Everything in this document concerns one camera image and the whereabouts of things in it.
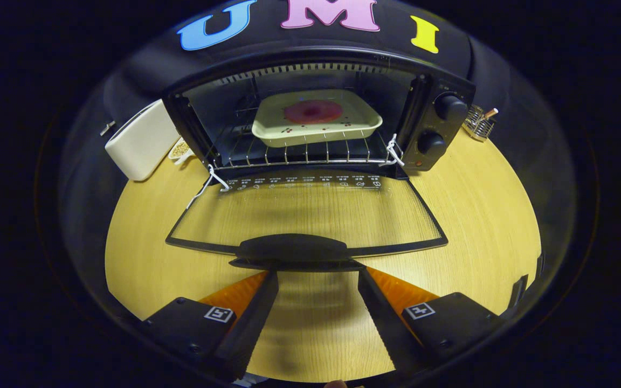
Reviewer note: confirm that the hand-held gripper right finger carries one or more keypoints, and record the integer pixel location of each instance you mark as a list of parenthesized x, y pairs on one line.
[(383, 323)]

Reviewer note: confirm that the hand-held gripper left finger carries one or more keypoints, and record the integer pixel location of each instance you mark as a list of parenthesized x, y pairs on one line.
[(254, 328)]

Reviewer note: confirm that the cream square plate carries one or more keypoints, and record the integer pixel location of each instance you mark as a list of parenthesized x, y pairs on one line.
[(310, 134)]

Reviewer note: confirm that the pink ham slice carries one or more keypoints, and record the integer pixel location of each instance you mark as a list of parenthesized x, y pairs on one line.
[(313, 111)]

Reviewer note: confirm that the black toaster oven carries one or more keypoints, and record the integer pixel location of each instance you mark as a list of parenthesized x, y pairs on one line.
[(450, 108)]

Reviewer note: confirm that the white bread toaster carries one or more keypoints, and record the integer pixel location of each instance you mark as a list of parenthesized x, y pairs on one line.
[(143, 140)]

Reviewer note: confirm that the small white dish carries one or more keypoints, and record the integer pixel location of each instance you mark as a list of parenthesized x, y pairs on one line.
[(180, 149)]

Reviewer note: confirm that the brown-tipped pen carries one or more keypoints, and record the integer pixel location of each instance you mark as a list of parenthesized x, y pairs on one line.
[(491, 112)]

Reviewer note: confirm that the small metal clip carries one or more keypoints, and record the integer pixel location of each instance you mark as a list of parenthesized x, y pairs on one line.
[(107, 128)]

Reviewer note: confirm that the black backdrop cloth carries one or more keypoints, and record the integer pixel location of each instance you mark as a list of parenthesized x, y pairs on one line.
[(521, 108)]

